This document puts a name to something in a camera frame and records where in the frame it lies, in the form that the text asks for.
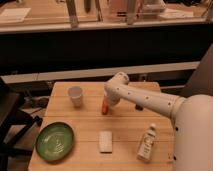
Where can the white plastic bottle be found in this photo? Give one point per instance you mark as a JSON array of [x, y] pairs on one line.
[[146, 143]]

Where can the green plate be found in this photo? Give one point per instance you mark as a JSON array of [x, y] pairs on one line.
[[55, 141]]

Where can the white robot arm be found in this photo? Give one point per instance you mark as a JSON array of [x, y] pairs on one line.
[[191, 117]]

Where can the white paper cup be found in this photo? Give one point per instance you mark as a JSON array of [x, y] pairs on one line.
[[76, 95]]

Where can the orange pepper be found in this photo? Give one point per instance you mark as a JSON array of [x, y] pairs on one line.
[[104, 108]]

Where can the black rectangular block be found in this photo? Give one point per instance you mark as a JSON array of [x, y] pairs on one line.
[[139, 108]]

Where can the black chair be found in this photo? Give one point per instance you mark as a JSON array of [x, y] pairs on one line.
[[11, 115]]

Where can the white sponge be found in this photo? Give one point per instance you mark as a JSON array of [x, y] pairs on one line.
[[105, 142]]

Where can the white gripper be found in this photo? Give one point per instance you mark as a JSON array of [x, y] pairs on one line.
[[111, 100]]

